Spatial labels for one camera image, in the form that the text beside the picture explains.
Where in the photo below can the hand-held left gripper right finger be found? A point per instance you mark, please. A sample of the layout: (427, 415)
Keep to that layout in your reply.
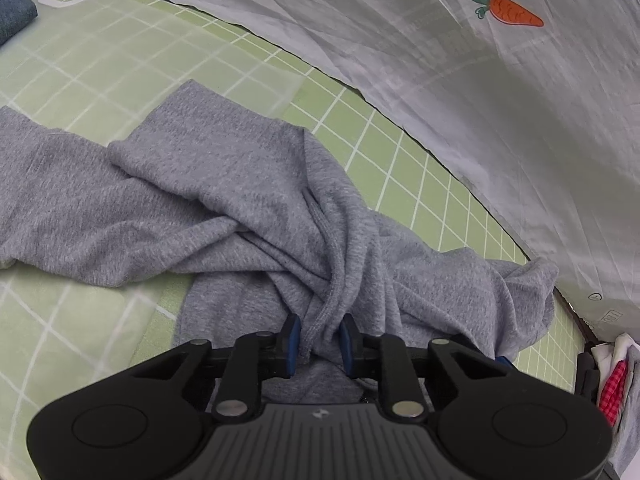
(346, 347)

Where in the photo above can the blue denim jeans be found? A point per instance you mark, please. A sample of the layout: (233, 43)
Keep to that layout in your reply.
(15, 12)

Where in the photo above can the grey zip hoodie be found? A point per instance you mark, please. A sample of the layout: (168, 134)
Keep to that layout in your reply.
(240, 200)

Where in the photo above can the white garment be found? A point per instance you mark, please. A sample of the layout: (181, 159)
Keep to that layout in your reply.
(622, 347)

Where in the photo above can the white carrot-print hanging sheet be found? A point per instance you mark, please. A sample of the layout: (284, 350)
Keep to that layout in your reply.
(450, 85)

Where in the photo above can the green checked bed sheet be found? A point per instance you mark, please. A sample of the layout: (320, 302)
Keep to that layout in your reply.
(415, 180)

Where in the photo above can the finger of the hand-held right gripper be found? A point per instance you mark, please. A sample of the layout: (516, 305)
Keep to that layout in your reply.
(503, 364)

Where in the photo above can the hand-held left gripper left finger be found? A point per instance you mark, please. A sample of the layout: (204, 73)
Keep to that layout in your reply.
(290, 347)

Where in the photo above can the black garment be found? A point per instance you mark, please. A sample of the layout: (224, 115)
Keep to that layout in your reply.
(586, 377)

